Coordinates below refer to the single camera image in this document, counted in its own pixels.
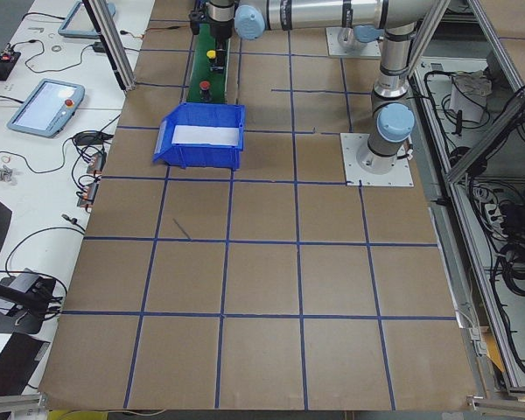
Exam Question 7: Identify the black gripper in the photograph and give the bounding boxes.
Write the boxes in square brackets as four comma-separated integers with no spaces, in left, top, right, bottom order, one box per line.
[189,10,235,73]

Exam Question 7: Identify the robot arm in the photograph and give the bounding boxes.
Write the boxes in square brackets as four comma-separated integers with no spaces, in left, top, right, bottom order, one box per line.
[189,0,448,175]
[338,25,384,48]

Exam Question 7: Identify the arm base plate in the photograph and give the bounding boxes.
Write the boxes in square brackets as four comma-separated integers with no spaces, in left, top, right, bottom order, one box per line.
[325,27,381,60]
[340,133,414,187]

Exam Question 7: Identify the white foam pad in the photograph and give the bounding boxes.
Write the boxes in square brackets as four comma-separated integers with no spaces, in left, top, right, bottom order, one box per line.
[171,125,240,146]

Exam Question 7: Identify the blue bin with buttons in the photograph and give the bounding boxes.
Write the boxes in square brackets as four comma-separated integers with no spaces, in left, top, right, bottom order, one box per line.
[152,102,246,171]

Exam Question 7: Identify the aluminium frame post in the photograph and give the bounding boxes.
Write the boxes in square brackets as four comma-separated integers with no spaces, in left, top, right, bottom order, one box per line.
[83,0,136,92]

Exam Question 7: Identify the teach pendant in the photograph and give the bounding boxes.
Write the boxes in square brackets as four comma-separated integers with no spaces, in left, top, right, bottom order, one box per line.
[58,1,116,39]
[6,79,86,138]

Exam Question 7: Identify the far teach pendant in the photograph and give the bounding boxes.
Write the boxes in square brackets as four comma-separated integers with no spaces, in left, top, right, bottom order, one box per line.
[58,1,116,39]

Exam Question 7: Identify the near teach pendant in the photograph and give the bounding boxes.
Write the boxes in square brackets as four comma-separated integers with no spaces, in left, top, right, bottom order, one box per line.
[6,79,86,138]

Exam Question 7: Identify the yellow push button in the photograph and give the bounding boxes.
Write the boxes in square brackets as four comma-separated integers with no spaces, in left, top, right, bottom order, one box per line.
[206,50,217,67]

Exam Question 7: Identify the red push button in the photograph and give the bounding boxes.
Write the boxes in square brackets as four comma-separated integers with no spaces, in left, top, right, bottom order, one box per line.
[199,80,211,102]

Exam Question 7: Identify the green conveyor belt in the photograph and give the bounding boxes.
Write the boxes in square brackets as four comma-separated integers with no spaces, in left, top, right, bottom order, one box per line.
[186,24,227,103]

